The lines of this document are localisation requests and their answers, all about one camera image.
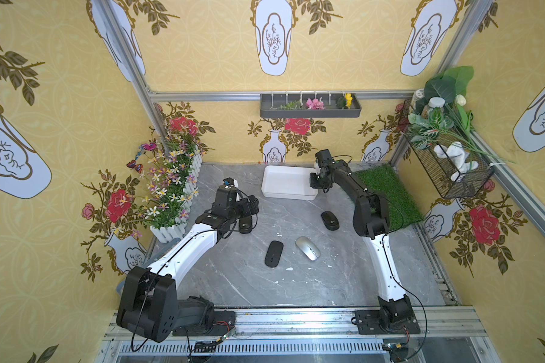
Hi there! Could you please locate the black ribbed mouse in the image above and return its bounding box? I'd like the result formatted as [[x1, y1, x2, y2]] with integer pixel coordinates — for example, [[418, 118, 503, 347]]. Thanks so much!
[[239, 215, 253, 234], [321, 211, 340, 231]]

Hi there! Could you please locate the white plastic storage box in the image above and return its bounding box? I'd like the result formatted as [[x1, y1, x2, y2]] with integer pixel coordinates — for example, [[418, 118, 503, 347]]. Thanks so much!
[[261, 165, 318, 201]]

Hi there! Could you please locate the silver mouse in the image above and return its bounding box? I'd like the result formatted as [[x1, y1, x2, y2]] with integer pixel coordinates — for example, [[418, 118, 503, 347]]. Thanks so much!
[[295, 236, 321, 261]]

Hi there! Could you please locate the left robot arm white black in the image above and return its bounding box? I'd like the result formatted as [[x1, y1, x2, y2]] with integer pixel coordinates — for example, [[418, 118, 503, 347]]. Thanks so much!
[[116, 183, 259, 343]]

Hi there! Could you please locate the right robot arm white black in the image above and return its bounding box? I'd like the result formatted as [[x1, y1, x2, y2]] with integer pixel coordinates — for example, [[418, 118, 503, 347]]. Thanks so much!
[[310, 149, 414, 331]]

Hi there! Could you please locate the green artificial grass mat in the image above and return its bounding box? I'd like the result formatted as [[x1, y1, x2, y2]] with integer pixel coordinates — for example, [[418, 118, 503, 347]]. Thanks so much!
[[354, 163, 424, 231]]

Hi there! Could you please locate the pink flower on shelf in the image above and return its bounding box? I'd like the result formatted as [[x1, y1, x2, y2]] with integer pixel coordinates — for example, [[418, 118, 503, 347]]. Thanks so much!
[[305, 98, 325, 110]]

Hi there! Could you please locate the white fence flower planter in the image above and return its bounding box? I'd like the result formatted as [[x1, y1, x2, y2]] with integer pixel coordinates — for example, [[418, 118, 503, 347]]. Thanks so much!
[[128, 116, 201, 244]]

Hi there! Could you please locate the yellow flower on shelf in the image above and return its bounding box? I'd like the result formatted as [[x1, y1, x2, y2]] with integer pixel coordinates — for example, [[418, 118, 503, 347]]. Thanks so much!
[[344, 93, 353, 109]]

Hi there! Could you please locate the green artificial leaf plant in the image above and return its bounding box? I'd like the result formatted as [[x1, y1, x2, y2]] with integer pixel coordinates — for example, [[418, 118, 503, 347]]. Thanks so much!
[[406, 66, 508, 163]]

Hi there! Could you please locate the white figurine in basket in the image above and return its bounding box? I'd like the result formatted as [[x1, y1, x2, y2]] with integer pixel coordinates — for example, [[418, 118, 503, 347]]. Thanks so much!
[[434, 142, 479, 182]]

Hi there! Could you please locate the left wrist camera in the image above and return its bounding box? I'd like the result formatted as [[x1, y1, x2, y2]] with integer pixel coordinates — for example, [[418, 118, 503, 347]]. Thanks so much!
[[223, 177, 239, 190]]

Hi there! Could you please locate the grey wall shelf tray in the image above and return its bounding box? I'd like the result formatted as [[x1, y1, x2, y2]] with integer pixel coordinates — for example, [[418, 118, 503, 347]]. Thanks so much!
[[260, 92, 362, 119]]

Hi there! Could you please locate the black wire basket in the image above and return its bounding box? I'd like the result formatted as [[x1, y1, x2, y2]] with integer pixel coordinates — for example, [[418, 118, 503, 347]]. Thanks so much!
[[404, 124, 494, 199]]

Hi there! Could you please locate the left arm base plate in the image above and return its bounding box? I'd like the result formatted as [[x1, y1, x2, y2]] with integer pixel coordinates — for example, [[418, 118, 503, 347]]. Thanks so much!
[[172, 310, 236, 337]]

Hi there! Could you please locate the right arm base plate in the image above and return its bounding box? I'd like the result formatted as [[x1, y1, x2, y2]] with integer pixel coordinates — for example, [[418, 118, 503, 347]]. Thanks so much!
[[351, 309, 422, 335]]

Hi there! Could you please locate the aluminium front rail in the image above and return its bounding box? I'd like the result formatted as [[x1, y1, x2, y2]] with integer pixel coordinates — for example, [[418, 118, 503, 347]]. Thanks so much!
[[104, 306, 487, 339]]

